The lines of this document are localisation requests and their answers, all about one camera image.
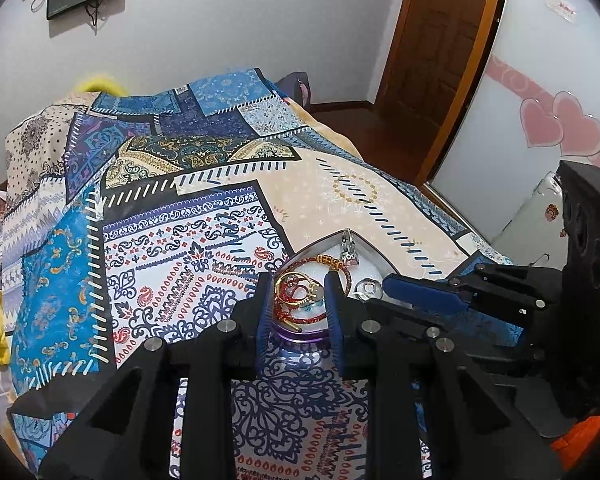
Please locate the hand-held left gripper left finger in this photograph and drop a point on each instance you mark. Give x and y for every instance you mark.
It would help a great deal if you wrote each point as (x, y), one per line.
(265, 315)

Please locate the silver pink pendant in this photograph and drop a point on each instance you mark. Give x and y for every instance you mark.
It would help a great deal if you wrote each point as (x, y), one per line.
(348, 252)

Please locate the purple heart-shaped jewelry box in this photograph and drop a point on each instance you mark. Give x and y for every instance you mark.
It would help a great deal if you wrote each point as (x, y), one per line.
(325, 249)

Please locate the white sliding wardrobe door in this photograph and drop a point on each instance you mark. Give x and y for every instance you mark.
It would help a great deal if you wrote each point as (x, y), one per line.
(530, 60)

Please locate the white paper notice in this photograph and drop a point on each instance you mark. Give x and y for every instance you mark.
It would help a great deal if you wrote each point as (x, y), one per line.
(561, 7)

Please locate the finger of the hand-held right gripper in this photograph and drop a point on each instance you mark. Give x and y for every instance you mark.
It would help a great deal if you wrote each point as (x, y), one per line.
(400, 314)
(420, 292)

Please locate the pink heart decal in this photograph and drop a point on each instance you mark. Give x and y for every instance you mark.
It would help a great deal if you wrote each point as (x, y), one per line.
(560, 127)

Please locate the brown wooden door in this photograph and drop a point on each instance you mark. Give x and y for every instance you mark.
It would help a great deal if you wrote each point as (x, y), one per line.
(430, 35)

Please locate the patchwork patterned blanket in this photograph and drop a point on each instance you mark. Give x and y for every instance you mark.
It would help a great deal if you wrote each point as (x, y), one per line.
(180, 185)

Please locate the gold bangle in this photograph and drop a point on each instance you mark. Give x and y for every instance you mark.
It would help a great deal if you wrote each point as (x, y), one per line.
(285, 280)

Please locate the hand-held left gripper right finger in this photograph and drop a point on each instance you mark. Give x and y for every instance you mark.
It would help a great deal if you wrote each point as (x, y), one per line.
(336, 320)

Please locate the dark purple bag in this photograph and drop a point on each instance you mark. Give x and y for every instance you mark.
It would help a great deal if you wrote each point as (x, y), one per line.
(295, 87)

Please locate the yellow plastic object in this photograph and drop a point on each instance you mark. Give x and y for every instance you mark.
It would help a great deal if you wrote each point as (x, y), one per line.
(97, 85)

